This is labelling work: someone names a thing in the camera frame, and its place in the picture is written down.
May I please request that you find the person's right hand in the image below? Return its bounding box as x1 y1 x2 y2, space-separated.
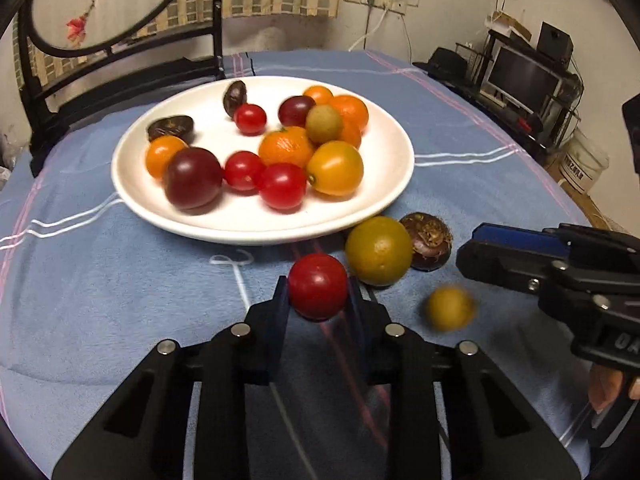
588 364 640 414

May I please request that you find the red tomato on plate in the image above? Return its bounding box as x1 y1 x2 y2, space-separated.
257 162 307 211

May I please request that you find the dark red plum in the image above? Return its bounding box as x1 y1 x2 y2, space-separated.
278 96 316 128

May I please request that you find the small mandarin orange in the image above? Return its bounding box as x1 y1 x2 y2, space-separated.
329 94 369 133

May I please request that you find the mandarin in pile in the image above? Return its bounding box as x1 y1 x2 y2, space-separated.
338 118 361 150

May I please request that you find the woven bamboo wall hanging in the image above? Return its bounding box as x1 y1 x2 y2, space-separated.
13 0 338 87

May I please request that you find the yellow-orange persimmon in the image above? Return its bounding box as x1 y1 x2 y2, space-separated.
306 141 363 197

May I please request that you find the small orange left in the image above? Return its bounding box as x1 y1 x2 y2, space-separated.
145 136 189 180

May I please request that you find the white round plate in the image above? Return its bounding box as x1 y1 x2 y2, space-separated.
111 76 414 245

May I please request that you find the white plastic bucket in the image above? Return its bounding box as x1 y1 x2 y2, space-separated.
560 128 610 194

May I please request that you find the round embroidered screen stand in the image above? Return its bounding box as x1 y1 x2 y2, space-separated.
14 0 226 176

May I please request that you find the small tan kiwi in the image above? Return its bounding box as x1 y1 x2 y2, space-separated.
305 105 343 145

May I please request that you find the white power cable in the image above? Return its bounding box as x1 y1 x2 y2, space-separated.
347 4 392 52

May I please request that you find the old monitor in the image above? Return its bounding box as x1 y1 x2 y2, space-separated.
482 44 562 115

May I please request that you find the green-yellow orange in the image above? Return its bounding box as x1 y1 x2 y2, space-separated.
345 216 413 287

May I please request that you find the black speaker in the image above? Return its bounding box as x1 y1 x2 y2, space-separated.
537 22 574 68

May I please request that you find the orange mandarin centre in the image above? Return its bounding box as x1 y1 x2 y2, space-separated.
257 126 316 169

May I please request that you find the small red tomato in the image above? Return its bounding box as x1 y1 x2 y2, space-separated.
233 103 267 136

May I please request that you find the small yellow kumquat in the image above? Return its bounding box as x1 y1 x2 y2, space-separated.
424 285 476 333

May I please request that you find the dark plum beside plate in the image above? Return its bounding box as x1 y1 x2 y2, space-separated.
163 148 224 210

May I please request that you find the red cherry tomato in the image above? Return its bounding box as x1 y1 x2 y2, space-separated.
288 254 348 322
224 151 266 193

